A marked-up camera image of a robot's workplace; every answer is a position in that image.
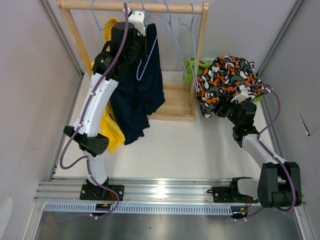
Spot blue hanger of camouflage shorts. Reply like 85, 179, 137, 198
136, 2, 159, 81

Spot lime green shorts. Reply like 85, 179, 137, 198
183, 55, 263, 105

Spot camouflage patterned shorts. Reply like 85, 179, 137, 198
196, 55, 271, 119

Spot blue hanger of green shorts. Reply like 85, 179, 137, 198
160, 0, 188, 77

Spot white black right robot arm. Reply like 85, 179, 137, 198
213, 99, 302, 211

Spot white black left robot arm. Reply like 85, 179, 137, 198
63, 22, 147, 189

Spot navy blue shorts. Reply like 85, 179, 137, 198
110, 23, 165, 145

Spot yellow shorts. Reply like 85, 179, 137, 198
100, 17, 126, 153

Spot blue hanger of yellow shorts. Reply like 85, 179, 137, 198
90, 0, 111, 31

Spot wooden clothes rack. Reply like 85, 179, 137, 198
56, 0, 210, 122

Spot aluminium mounting rail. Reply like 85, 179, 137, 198
33, 177, 307, 206

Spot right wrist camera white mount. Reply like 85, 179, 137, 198
231, 85, 250, 104

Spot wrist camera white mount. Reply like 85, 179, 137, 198
231, 85, 250, 104
122, 7, 146, 37

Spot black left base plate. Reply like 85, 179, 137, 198
79, 184, 125, 201

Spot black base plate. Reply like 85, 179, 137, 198
206, 186, 259, 204
79, 184, 125, 201

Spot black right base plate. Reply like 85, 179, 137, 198
206, 186, 259, 204

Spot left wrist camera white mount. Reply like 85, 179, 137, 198
122, 7, 146, 37

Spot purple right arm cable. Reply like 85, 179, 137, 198
243, 83, 298, 218

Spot slotted grey cable duct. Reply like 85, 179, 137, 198
43, 202, 247, 216

